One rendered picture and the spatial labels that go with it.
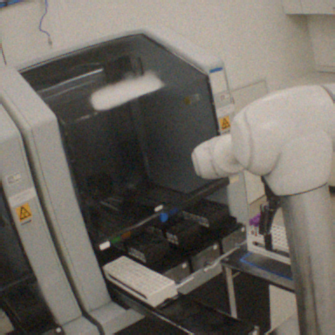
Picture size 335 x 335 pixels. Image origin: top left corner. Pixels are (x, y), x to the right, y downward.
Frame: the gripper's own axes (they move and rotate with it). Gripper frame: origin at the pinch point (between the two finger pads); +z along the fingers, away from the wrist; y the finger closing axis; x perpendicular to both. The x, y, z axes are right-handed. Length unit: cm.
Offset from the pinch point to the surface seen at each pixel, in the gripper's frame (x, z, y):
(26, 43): 152, -78, -14
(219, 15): 158, -65, 134
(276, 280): -7.6, 9.4, -9.8
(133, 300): 26, 11, -44
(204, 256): 32.4, 13.1, -8.2
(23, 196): 39, -33, -65
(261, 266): 3.6, 9.4, -6.2
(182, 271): 32.0, 14.3, -19.1
